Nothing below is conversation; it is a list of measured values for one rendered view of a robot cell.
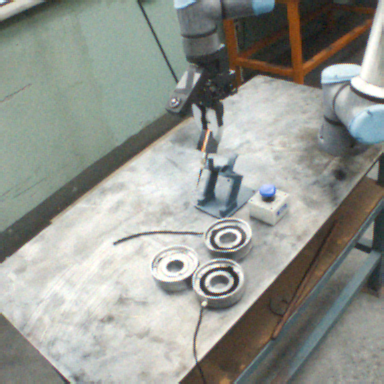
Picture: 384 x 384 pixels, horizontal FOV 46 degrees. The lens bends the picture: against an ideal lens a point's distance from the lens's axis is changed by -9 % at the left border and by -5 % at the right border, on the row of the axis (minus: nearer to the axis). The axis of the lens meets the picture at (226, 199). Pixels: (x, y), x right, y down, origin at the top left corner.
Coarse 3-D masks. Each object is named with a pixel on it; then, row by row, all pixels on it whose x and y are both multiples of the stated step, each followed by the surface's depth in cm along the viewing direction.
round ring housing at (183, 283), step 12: (168, 252) 105; (180, 252) 104; (192, 252) 103; (156, 264) 102; (168, 264) 103; (180, 264) 104; (156, 276) 99; (168, 276) 100; (192, 276) 98; (168, 288) 98; (180, 288) 99
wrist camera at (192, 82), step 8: (192, 64) 97; (192, 72) 96; (200, 72) 95; (208, 72) 96; (184, 80) 96; (192, 80) 95; (200, 80) 95; (176, 88) 96; (184, 88) 95; (192, 88) 94; (200, 88) 96; (176, 96) 95; (184, 96) 94; (192, 96) 95; (168, 104) 95; (176, 104) 94; (184, 104) 94; (192, 104) 96; (168, 112) 96; (176, 112) 94; (184, 112) 95
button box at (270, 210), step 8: (256, 192) 114; (280, 192) 113; (248, 200) 112; (256, 200) 112; (264, 200) 111; (272, 200) 111; (280, 200) 111; (288, 200) 112; (248, 208) 113; (256, 208) 111; (264, 208) 109; (272, 208) 109; (280, 208) 111; (288, 208) 114; (256, 216) 113; (264, 216) 111; (272, 216) 109; (280, 216) 112; (272, 224) 111
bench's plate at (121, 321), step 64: (192, 128) 150; (256, 128) 144; (192, 192) 125; (320, 192) 118; (64, 256) 112; (128, 256) 110; (256, 256) 104; (64, 320) 97; (128, 320) 95; (192, 320) 93
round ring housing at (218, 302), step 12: (204, 264) 99; (216, 264) 100; (228, 264) 100; (216, 276) 98; (228, 276) 97; (240, 276) 97; (228, 288) 95; (240, 288) 93; (204, 300) 93; (216, 300) 92; (228, 300) 93
